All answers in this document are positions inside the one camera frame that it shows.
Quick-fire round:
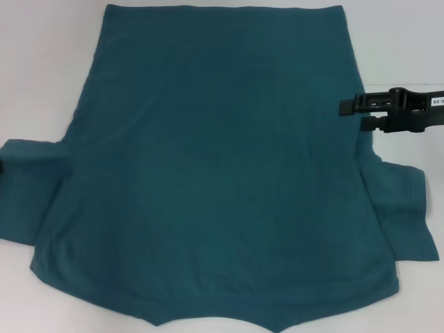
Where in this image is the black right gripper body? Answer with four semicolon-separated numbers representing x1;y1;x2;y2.
381;87;444;135

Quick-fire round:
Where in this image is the teal blue t-shirt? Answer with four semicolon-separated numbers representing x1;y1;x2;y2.
0;3;438;333

